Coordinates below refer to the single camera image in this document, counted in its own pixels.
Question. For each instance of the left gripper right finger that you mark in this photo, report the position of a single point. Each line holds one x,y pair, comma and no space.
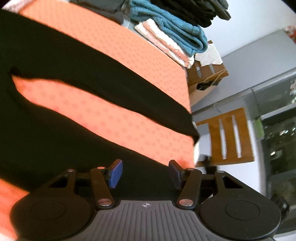
225,206

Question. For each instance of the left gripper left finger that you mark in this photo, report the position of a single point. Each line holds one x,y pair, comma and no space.
65,205

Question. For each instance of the black garment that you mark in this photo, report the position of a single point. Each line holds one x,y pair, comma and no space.
66,105

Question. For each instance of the black clothes stack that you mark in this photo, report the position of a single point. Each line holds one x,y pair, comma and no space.
195,12

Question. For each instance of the dark grey folded clothes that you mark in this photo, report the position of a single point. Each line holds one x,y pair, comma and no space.
110,9

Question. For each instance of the right side wooden chair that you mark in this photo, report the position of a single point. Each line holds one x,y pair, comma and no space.
230,139

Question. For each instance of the glass door cabinet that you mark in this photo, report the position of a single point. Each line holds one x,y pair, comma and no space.
276,107

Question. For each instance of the brown cardboard box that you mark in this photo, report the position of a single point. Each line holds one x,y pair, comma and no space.
205,74

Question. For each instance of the blue knitted sweater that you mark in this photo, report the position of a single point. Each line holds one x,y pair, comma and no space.
191,39

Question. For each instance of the orange floral table mat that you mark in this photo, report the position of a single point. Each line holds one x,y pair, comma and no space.
132,218

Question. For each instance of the light pink folded cloth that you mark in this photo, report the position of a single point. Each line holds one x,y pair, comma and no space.
150,31

